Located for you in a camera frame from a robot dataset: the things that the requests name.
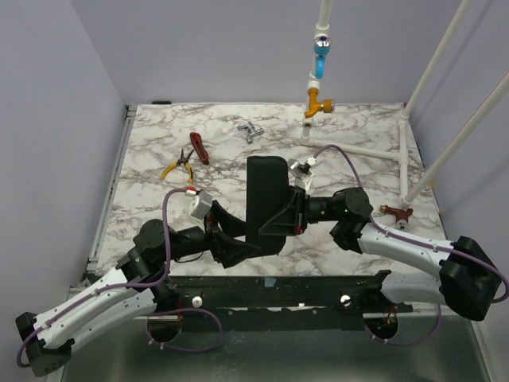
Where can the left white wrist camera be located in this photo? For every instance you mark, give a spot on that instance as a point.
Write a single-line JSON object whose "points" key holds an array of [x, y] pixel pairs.
{"points": [[200, 204]]}

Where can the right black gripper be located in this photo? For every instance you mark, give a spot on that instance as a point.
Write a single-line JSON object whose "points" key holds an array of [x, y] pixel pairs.
{"points": [[298, 211]]}

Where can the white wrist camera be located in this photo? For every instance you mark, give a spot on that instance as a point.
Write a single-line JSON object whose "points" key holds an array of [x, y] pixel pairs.
{"points": [[200, 204], [301, 171]]}

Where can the aluminium frame rail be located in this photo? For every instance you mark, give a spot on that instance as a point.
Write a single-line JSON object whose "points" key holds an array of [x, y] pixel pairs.
{"points": [[88, 152]]}

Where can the silver metal faucet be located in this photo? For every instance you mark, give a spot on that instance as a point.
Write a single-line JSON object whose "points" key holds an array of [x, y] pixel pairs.
{"points": [[251, 131]]}

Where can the blue valve on pipe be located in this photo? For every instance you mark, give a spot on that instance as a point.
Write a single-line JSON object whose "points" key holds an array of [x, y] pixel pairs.
{"points": [[321, 48]]}

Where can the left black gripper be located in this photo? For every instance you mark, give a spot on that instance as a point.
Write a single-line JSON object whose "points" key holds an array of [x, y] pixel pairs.
{"points": [[226, 248]]}

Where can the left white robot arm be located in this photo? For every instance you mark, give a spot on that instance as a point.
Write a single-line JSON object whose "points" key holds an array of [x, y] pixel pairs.
{"points": [[137, 285]]}

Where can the brown brass faucet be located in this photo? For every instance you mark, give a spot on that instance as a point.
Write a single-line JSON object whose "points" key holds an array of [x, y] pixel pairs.
{"points": [[401, 216]]}

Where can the red black utility knife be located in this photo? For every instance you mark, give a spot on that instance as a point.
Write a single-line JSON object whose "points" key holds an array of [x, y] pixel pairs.
{"points": [[198, 146]]}

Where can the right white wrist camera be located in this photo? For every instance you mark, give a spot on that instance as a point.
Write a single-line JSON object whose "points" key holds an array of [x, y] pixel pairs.
{"points": [[301, 171]]}

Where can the black zip tool case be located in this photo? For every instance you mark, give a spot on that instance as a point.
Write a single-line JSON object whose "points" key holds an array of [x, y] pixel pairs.
{"points": [[267, 184]]}

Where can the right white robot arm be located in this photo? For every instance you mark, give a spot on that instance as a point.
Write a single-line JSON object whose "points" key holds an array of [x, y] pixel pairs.
{"points": [[457, 274]]}

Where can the orange faucet on pipe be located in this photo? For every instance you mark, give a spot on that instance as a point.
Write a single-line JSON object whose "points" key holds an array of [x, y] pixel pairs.
{"points": [[315, 106]]}

